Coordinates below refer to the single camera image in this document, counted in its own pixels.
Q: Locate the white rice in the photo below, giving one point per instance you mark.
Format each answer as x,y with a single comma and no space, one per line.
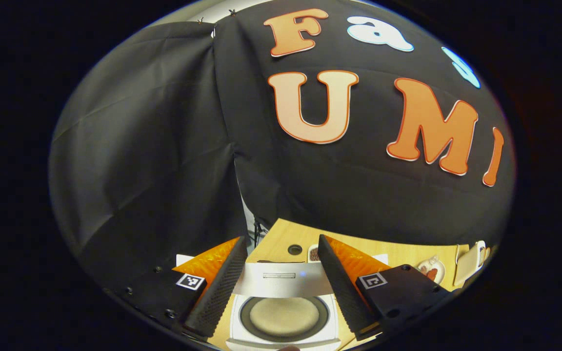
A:
286,317

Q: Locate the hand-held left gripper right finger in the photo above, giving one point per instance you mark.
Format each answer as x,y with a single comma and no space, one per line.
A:
339,292

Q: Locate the white toaster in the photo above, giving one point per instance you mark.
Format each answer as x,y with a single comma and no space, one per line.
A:
466,265

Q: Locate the black backdrop cloth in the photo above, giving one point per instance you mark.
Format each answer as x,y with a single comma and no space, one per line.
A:
164,146

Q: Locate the white divided bean tray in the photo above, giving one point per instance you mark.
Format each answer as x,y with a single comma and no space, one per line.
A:
313,254

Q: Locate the red meat piece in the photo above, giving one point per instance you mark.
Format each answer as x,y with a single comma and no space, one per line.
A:
433,274

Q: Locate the white round plate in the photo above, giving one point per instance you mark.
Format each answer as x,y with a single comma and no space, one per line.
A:
421,267

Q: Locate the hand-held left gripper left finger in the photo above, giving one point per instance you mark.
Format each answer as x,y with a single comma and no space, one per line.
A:
222,297

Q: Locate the white rice cooker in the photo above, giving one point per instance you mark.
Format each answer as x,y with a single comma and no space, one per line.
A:
281,280

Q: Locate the white box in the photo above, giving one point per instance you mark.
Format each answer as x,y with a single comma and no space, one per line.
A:
183,259

